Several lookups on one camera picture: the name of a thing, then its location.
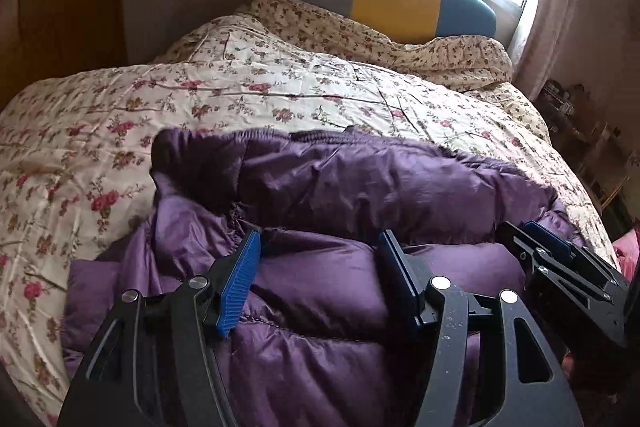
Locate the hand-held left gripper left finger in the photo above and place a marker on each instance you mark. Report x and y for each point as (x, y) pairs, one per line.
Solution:
(240, 282)

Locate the floral quilt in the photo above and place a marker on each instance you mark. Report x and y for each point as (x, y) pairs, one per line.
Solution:
(200, 97)

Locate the small-flowered folded blanket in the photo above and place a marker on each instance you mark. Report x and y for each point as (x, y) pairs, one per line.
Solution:
(450, 57)

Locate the cluttered wooden bedside shelf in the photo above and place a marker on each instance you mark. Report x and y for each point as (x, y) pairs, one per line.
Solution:
(585, 142)

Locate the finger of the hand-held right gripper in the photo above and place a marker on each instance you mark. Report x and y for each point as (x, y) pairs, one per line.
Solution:
(547, 236)
(517, 242)

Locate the purple puffer jacket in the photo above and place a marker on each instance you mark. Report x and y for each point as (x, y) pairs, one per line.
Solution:
(325, 187)

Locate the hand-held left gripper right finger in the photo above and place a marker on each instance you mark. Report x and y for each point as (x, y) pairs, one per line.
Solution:
(406, 294)

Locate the pink ruffled blanket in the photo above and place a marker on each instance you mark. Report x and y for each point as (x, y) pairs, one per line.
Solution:
(627, 249)

